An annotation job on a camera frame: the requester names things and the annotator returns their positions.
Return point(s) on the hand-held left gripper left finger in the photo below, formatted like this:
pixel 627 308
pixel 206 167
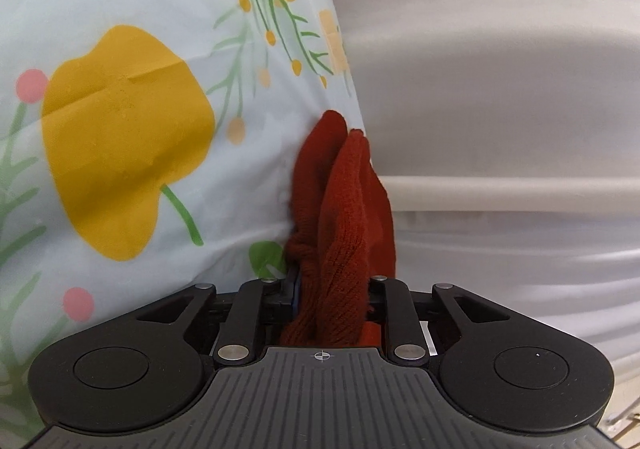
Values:
pixel 292 286

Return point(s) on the red knit cardigan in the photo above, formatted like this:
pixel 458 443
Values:
pixel 345 209

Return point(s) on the floral bed sheet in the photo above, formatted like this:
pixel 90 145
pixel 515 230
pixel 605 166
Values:
pixel 125 4

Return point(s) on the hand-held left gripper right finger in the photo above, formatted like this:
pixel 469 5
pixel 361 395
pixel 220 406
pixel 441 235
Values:
pixel 387 299

